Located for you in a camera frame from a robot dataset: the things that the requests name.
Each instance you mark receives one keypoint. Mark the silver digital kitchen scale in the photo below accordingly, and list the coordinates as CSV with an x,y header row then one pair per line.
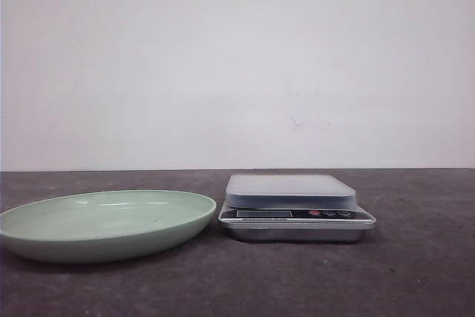
x,y
292,207

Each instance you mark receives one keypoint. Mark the green shallow plate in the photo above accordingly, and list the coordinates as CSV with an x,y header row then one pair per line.
x,y
104,226

